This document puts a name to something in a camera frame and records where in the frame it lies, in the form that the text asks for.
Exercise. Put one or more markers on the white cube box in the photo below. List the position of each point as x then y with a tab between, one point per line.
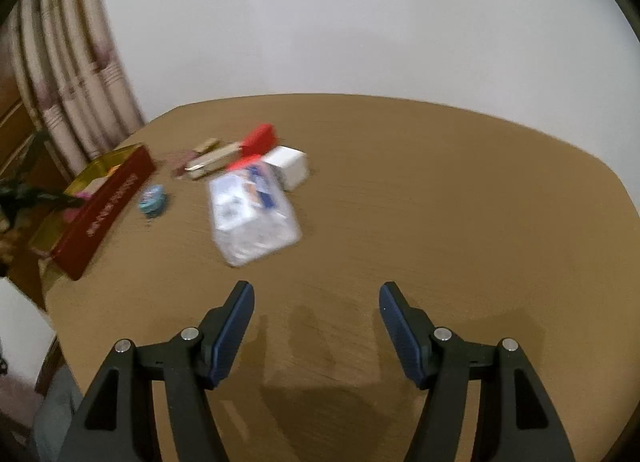
289	165

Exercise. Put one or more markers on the clear plastic box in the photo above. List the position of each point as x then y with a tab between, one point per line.
251	215

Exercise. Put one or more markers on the beige patterned curtain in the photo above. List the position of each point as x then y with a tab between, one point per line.
70	78

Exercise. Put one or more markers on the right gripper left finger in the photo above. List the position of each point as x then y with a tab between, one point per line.
116	419

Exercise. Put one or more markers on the small teal tin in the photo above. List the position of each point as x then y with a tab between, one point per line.
152	202

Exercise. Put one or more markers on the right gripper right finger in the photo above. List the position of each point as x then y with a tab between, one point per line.
516	418

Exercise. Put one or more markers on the pink lip gloss tube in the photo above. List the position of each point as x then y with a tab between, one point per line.
180	159

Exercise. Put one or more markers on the red rectangular block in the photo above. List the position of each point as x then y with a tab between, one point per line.
259	141

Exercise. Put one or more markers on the brown tablecloth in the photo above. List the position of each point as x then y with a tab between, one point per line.
493	229

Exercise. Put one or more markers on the red gold tin box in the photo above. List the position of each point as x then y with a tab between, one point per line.
69	238

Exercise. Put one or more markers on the silver ribbed case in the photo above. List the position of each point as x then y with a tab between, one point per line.
212	161

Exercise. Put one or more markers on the red rounded box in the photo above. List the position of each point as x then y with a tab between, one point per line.
243	162

